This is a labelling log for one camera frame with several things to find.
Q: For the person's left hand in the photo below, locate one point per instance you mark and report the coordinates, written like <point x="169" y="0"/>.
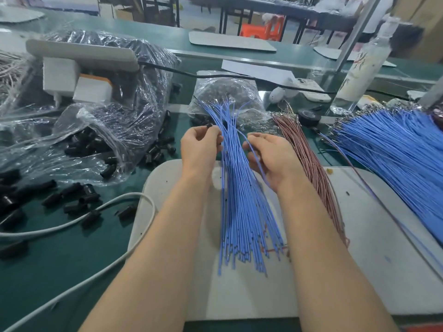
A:
<point x="199" y="152"/>

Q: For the person's right hand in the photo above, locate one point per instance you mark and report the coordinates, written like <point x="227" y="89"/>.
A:
<point x="277" y="162"/>

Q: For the pile of black plastic caps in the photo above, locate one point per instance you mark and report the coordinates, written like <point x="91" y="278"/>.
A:
<point x="69" y="200"/>

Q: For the person's right forearm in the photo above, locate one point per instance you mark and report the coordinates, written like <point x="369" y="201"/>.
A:
<point x="339" y="269"/>

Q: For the person's left forearm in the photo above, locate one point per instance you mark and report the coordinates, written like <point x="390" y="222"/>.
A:
<point x="145" y="269"/>

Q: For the black tape roll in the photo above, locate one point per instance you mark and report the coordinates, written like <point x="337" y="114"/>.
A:
<point x="309" y="117"/>

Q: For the small clear plastic bag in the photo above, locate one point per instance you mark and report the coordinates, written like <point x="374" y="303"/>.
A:
<point x="225" y="91"/>

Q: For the white computer mouse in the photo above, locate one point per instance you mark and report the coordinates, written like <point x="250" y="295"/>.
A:
<point x="276" y="96"/>

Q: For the large clear plastic bag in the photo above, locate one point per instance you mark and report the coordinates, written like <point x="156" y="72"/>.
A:
<point x="142" y="99"/>

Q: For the white flat device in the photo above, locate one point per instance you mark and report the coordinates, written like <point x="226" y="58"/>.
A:
<point x="310" y="90"/>

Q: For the white paper sheet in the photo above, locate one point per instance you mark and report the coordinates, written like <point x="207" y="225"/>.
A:
<point x="256" y="71"/>

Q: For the white flat tray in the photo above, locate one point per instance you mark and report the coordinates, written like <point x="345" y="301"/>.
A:
<point x="232" y="41"/>
<point x="327" y="54"/>
<point x="21" y="13"/>

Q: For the white orange charger adapter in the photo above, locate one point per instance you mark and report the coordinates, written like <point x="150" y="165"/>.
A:
<point x="92" y="90"/>

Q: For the white spray bottle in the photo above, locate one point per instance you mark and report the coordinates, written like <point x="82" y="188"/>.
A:
<point x="363" y="71"/>

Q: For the orange plastic stool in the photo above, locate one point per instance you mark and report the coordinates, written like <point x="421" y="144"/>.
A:
<point x="263" y="28"/>

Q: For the white power strip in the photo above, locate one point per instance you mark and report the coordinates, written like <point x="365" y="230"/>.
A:
<point x="83" y="55"/>

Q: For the white work board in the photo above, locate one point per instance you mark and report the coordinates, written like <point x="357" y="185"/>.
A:
<point x="387" y="273"/>

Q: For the blue table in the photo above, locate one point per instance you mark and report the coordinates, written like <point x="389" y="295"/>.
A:
<point x="62" y="2"/>

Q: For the cardboard boxes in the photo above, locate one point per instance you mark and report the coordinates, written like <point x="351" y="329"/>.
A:
<point x="422" y="18"/>

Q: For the orange plastic crate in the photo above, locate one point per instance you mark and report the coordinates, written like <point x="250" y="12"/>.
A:
<point x="423" y="327"/>

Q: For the slanted metal frame post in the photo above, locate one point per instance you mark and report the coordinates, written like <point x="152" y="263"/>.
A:
<point x="358" y="29"/>

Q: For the long black-frame table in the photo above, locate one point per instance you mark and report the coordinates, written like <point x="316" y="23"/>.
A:
<point x="277" y="3"/>

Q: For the short metal frame post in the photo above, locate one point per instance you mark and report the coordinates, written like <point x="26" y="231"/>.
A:
<point x="432" y="93"/>

